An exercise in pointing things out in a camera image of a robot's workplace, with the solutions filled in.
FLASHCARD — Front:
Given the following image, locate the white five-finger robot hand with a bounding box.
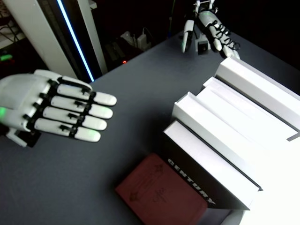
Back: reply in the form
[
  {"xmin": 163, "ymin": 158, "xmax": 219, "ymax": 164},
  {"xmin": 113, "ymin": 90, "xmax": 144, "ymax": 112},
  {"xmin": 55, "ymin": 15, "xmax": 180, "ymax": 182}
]
[
  {"xmin": 0, "ymin": 69, "xmax": 117, "ymax": 143},
  {"xmin": 181, "ymin": 9, "xmax": 241, "ymax": 60}
]

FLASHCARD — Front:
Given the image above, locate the white shelf board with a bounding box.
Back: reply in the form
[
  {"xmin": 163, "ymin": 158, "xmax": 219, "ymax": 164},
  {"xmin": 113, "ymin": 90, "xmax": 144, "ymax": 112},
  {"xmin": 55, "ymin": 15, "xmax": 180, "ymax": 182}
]
[{"xmin": 0, "ymin": 32, "xmax": 25, "ymax": 49}]

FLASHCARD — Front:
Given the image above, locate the white power adapter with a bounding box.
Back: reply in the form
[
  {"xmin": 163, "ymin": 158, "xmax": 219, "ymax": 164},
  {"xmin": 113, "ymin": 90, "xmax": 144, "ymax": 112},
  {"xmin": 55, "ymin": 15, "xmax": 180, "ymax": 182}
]
[{"xmin": 137, "ymin": 27, "xmax": 153, "ymax": 51}]

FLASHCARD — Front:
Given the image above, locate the white column with blue light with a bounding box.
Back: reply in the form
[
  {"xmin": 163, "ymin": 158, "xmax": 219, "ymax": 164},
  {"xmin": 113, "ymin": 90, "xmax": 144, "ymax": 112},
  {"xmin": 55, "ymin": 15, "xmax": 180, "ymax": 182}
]
[{"xmin": 2, "ymin": 0, "xmax": 108, "ymax": 83}]

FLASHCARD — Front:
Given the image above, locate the white power strip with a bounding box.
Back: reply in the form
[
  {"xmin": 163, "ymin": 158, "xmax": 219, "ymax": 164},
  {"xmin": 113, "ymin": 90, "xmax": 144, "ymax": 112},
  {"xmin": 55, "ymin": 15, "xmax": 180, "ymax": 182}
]
[{"xmin": 120, "ymin": 30, "xmax": 138, "ymax": 46}]

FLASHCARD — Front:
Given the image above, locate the white hardcover book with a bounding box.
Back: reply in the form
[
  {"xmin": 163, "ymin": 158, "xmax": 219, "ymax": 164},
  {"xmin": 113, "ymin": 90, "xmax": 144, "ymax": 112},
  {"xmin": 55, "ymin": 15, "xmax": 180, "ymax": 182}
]
[
  {"xmin": 214, "ymin": 57, "xmax": 300, "ymax": 142},
  {"xmin": 171, "ymin": 91, "xmax": 282, "ymax": 195},
  {"xmin": 202, "ymin": 76, "xmax": 300, "ymax": 165}
]

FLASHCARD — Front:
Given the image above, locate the black device with red light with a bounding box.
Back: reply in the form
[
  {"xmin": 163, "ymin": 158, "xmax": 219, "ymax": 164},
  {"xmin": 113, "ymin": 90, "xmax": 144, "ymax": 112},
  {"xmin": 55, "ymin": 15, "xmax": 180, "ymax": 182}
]
[{"xmin": 104, "ymin": 41, "xmax": 128, "ymax": 65}]

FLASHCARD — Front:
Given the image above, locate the grey table cloth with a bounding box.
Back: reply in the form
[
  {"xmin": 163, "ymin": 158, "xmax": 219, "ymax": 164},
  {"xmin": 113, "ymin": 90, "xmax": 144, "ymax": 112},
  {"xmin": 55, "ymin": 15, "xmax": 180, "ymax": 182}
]
[{"xmin": 0, "ymin": 30, "xmax": 300, "ymax": 225}]

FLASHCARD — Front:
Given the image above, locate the black Century book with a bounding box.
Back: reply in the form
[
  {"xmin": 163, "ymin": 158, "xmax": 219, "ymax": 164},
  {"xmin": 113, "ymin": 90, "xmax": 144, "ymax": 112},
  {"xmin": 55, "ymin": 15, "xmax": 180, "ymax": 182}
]
[{"xmin": 163, "ymin": 119, "xmax": 263, "ymax": 211}]

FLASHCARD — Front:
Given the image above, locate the red book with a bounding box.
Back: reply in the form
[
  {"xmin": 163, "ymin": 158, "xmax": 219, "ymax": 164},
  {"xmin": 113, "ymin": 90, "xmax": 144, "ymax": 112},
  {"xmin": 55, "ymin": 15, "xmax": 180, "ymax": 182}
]
[{"xmin": 114, "ymin": 153, "xmax": 209, "ymax": 225}]

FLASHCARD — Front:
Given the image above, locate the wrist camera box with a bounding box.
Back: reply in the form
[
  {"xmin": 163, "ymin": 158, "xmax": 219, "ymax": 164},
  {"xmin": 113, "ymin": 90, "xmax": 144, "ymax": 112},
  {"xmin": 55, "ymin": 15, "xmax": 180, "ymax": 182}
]
[{"xmin": 195, "ymin": 35, "xmax": 210, "ymax": 55}]

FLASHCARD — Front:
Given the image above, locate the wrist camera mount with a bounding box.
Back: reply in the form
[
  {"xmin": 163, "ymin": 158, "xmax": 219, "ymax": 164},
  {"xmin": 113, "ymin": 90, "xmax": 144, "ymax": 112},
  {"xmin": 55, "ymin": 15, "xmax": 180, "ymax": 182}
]
[{"xmin": 6, "ymin": 130, "xmax": 42, "ymax": 148}]

